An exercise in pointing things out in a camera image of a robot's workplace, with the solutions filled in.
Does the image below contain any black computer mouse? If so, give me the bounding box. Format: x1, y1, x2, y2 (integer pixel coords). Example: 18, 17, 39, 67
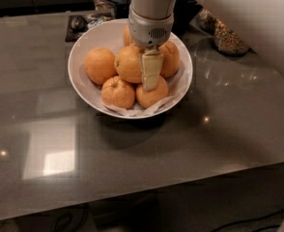
70, 15, 87, 32

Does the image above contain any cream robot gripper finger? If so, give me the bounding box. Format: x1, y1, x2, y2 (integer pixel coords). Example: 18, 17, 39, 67
140, 48, 163, 91

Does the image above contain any small glass jar behind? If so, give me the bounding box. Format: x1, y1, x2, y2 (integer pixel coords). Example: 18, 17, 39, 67
197, 9, 216, 33

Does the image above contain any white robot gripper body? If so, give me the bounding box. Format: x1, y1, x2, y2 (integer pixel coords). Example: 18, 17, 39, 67
128, 9, 174, 48

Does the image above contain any white ceramic bowl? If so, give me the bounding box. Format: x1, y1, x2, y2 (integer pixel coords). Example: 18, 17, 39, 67
68, 19, 182, 114

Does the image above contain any crumpled plastic wrapper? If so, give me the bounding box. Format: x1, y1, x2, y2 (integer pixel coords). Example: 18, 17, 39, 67
84, 14, 114, 29

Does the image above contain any orange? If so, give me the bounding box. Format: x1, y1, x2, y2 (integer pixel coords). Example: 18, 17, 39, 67
136, 76, 169, 108
101, 75, 135, 109
123, 26, 131, 46
159, 41, 181, 78
85, 47, 117, 84
114, 45, 144, 84

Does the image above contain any black laptop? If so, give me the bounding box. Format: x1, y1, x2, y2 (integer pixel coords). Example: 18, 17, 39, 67
115, 4, 129, 19

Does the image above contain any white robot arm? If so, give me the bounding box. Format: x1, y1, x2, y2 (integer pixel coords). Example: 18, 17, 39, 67
128, 0, 284, 77

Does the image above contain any black mouse pad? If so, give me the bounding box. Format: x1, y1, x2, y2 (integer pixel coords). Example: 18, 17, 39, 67
65, 15, 89, 43

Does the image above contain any large glass cereal jar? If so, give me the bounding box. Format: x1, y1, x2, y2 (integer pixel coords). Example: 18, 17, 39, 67
213, 19, 249, 56

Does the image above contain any black floor cable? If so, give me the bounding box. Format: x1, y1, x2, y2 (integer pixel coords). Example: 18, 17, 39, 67
209, 206, 284, 232

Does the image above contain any white paper bowl liner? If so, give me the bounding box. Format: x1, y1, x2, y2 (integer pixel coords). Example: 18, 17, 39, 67
97, 37, 191, 118

